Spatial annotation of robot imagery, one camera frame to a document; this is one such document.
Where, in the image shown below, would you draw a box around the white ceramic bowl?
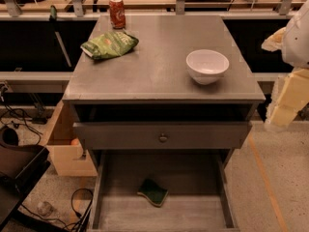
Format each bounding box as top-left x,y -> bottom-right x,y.
186,49 -> 230,85

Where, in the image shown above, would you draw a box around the light wooden crate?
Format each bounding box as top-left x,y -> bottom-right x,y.
42,101 -> 97,177

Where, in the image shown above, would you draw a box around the black bin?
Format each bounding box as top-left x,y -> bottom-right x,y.
0,126 -> 50,228

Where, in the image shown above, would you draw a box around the red soda can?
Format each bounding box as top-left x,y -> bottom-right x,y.
109,0 -> 126,29

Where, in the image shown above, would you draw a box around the round drawer knob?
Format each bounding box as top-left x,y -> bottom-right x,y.
158,133 -> 168,143

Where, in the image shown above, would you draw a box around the green chip bag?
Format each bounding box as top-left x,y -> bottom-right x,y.
81,31 -> 139,60

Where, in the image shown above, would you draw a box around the green yellow sponge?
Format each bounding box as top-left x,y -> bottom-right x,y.
137,179 -> 168,207

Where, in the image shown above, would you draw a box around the grey wooden drawer cabinet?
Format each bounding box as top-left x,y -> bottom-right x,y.
62,14 -> 267,232

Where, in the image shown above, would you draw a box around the orange ball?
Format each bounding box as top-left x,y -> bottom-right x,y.
70,138 -> 80,146

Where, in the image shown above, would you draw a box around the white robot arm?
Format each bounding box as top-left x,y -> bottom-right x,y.
262,1 -> 309,131

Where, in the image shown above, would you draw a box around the grey open middle drawer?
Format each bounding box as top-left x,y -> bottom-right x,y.
87,150 -> 240,232

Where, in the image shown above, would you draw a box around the grey top drawer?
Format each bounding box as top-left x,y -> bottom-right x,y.
72,104 -> 253,151

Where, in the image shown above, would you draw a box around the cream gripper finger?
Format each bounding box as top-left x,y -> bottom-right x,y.
261,27 -> 286,52
266,68 -> 309,128

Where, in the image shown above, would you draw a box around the black floor cable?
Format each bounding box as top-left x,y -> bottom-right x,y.
18,188 -> 95,232

